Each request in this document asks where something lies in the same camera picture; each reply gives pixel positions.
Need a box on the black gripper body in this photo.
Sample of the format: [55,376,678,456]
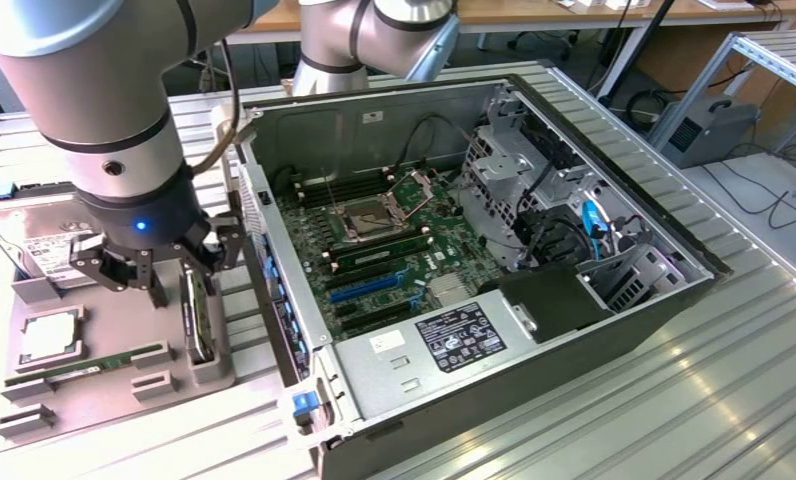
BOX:
[75,163,212,252]

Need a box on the black graphics card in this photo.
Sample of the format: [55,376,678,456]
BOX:
[180,264,217,364]

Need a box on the grey parts rack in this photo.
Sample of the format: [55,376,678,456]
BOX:
[0,259,238,454]

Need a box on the silver hard disk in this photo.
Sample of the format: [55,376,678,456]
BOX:
[0,194,105,290]

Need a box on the silver CPU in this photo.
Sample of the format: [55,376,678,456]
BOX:
[17,313,83,364]

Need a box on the green RAM stick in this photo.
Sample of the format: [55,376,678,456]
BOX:
[1,344,163,389]
[335,234,432,266]

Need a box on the black expansion slot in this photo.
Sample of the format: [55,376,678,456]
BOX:
[322,267,396,292]
[335,297,411,321]
[339,308,418,335]

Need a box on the CPU socket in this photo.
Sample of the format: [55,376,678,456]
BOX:
[330,199,406,241]

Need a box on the blue expansion slot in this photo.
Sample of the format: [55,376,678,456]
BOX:
[328,276,400,304]

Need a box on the metal socket cover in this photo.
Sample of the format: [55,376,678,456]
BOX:
[383,169,439,221]

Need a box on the green motherboard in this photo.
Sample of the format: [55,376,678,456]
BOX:
[274,167,510,341]

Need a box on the silver chipset heatsink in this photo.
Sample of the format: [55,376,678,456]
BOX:
[427,277,476,306]

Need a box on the silver power supply unit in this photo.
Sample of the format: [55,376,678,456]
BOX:
[316,289,539,421]

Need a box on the silver drive cage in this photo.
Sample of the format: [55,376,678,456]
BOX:
[460,124,576,266]

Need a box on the silver disk bay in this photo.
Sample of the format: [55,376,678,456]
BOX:
[580,244,683,314]

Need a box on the black office chair base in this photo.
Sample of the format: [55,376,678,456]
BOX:
[480,28,580,62]

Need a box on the black open PC case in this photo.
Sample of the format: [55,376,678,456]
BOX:
[208,72,734,480]

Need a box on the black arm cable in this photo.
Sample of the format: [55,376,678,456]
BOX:
[189,38,247,174]

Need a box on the black looped wire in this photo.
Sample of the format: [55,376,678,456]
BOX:
[395,114,470,166]

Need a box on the black power wire bundle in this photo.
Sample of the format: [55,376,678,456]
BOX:
[511,164,590,269]

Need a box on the blue wire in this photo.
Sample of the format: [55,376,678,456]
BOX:
[580,199,606,261]

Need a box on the black coiled cable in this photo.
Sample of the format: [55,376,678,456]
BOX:
[623,88,670,126]

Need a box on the grey machine with handle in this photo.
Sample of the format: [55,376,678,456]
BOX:
[647,97,763,169]

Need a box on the wooden desk white frame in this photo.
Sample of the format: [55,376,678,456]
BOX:
[223,0,796,109]

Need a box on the black cable on side table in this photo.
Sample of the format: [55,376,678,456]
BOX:
[697,162,796,234]

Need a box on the aluminium frame rack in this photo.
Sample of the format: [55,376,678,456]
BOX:
[663,27,796,156]

